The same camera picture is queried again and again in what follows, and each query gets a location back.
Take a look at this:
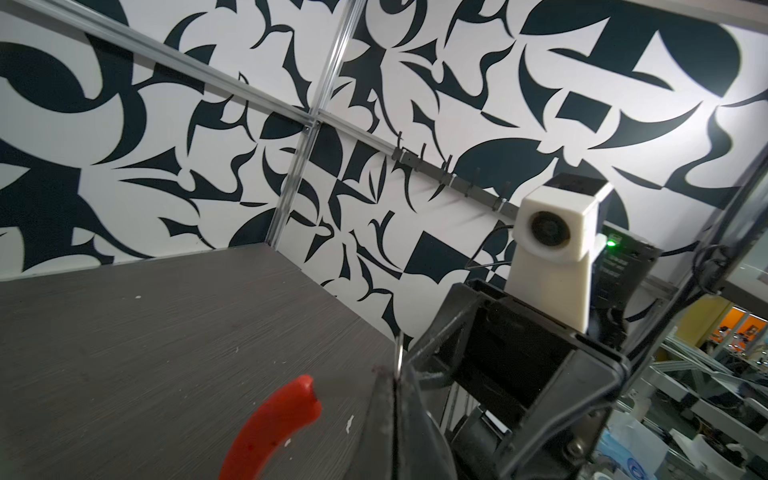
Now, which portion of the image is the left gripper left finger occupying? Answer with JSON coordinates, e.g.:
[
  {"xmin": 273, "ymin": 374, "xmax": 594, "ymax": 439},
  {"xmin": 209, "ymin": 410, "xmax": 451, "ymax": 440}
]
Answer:
[{"xmin": 344, "ymin": 369, "xmax": 396, "ymax": 480}]

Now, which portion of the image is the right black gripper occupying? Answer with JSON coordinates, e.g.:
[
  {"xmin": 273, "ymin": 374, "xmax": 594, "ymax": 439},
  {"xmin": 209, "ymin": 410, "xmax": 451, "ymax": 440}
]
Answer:
[{"xmin": 405, "ymin": 280, "xmax": 629, "ymax": 479}]

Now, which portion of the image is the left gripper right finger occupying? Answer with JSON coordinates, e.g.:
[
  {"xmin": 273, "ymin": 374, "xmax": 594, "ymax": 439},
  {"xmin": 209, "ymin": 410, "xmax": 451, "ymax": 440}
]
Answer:
[{"xmin": 395, "ymin": 366, "xmax": 457, "ymax": 480}]

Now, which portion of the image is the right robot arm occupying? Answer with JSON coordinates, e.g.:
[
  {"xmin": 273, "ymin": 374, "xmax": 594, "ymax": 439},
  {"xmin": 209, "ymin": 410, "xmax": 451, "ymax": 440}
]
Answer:
[{"xmin": 390, "ymin": 226, "xmax": 660, "ymax": 479}]

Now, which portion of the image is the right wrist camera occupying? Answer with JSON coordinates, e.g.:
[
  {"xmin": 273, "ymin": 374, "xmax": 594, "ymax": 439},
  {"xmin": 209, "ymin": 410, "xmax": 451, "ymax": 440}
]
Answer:
[{"xmin": 504, "ymin": 173, "xmax": 613, "ymax": 333}]

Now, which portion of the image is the black wall hook rack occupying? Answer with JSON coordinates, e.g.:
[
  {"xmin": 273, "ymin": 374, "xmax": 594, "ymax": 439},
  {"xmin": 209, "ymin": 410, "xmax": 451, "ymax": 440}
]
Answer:
[{"xmin": 391, "ymin": 133, "xmax": 519, "ymax": 222}]

